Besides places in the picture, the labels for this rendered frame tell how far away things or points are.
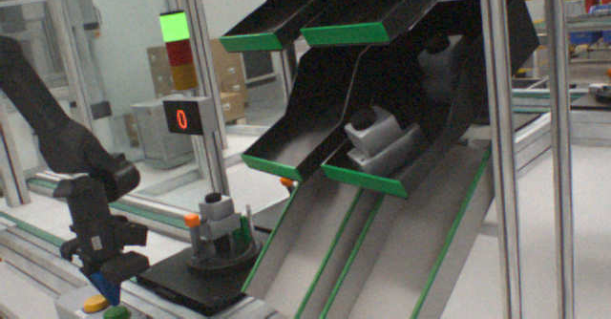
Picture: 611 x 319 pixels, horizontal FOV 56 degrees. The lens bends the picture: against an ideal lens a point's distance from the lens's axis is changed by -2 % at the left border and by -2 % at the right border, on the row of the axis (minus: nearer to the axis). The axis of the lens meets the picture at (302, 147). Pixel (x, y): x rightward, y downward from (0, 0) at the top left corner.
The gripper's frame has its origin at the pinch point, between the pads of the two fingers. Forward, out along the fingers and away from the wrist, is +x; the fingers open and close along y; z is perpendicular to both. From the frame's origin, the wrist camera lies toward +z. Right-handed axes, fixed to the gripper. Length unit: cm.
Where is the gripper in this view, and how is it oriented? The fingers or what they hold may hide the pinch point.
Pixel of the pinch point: (110, 286)
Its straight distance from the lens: 97.9
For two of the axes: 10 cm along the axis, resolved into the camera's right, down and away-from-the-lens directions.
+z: 6.8, -2.9, 6.7
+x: 1.5, 9.5, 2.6
